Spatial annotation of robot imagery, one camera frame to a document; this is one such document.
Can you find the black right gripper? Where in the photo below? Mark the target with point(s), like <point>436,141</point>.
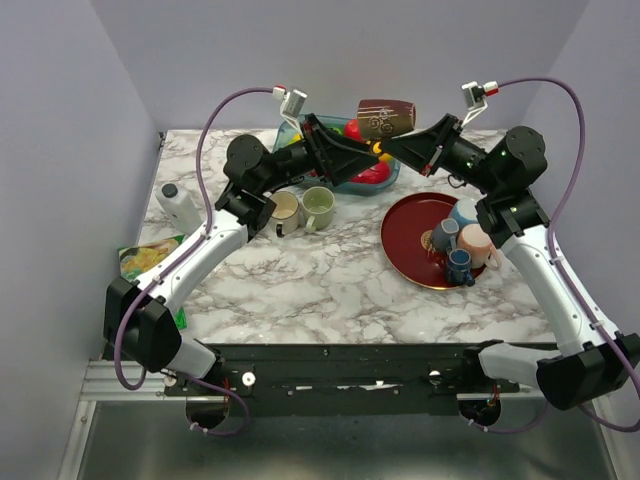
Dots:
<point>422,150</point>

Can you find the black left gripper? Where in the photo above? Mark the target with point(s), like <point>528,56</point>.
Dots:
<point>336,168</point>

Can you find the brown mug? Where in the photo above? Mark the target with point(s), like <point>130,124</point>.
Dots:
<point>385,118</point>

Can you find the light green mug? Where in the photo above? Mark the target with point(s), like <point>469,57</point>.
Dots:
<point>318,207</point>

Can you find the cream ceramic mug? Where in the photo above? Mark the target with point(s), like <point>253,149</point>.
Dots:
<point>285,218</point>

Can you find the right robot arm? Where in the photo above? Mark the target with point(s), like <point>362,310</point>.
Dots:
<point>593,357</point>

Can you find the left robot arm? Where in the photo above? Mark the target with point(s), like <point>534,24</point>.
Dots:
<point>139,321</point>

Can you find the light blue mug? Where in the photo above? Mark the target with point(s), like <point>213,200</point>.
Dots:
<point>464,212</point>

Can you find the grey blue mug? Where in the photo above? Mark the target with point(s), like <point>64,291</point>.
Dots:
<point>443,237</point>

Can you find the pink mug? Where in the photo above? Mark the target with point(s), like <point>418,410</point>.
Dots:
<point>478,244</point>

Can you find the dark blue mug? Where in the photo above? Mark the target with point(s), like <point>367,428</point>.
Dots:
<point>458,270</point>

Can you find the red apple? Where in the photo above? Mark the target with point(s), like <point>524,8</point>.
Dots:
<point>352,130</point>

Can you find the pink dragon fruit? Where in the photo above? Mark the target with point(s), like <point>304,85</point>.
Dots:
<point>377,174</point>

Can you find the yellow lemon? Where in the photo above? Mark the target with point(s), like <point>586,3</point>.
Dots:
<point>375,149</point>

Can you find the teal plastic fruit tub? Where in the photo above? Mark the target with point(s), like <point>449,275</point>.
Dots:
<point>283,138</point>

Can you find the red round tray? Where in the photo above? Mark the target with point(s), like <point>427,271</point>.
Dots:
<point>405,235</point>

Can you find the white bottle black cap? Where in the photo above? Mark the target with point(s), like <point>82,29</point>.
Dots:
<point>179,207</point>

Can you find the green chips bag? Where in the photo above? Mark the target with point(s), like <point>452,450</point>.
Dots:
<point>136,260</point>

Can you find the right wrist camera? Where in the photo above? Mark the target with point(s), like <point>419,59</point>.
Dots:
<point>475,96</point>

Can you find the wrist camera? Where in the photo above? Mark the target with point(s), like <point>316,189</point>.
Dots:
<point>291,103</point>
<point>475,96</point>

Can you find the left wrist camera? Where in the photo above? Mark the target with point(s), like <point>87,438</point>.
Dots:
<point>291,103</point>

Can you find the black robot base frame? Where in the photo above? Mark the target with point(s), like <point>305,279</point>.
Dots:
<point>353,379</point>

